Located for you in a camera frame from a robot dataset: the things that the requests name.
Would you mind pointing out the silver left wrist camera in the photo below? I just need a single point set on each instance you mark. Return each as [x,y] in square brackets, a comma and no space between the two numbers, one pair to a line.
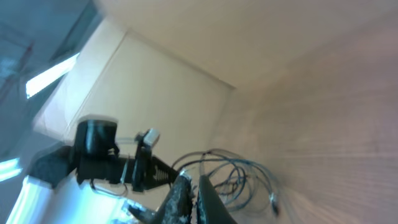
[148,139]

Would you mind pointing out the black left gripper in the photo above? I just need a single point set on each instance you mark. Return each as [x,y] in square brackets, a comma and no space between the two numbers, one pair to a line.
[142,172]

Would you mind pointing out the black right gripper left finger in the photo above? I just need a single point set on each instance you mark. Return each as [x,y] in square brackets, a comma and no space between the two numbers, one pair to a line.
[175,209]

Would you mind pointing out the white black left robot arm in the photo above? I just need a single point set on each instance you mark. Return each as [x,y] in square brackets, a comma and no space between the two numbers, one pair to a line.
[49,170]

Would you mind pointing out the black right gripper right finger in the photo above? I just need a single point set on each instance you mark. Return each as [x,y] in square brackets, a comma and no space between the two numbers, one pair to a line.
[210,208]

